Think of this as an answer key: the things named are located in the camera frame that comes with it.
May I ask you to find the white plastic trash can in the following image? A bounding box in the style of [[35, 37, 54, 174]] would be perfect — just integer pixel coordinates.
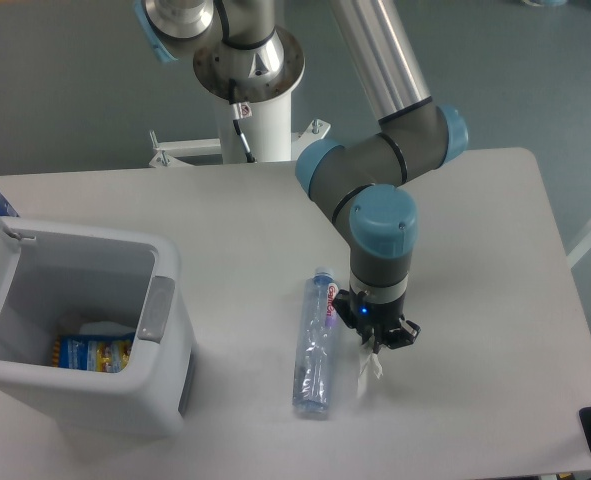
[[0, 216, 195, 436]]

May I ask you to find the crushed clear plastic bottle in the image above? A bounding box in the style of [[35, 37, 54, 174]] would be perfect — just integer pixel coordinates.
[[292, 267, 340, 418]]

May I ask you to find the blue yellow snack packet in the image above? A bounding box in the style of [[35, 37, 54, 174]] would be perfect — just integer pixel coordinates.
[[52, 333, 135, 373]]

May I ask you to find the white paper wrapper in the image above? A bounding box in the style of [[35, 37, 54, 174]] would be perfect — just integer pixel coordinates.
[[356, 344, 383, 399]]

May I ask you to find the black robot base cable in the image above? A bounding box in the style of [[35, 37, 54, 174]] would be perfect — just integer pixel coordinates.
[[227, 78, 257, 164]]

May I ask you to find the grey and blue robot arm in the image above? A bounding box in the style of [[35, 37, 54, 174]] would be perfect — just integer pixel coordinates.
[[134, 1, 468, 350]]

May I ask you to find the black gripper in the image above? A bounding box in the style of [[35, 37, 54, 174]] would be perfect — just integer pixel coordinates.
[[334, 289, 421, 350]]

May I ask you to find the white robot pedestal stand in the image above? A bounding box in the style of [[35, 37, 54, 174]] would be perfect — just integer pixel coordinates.
[[149, 26, 331, 167]]

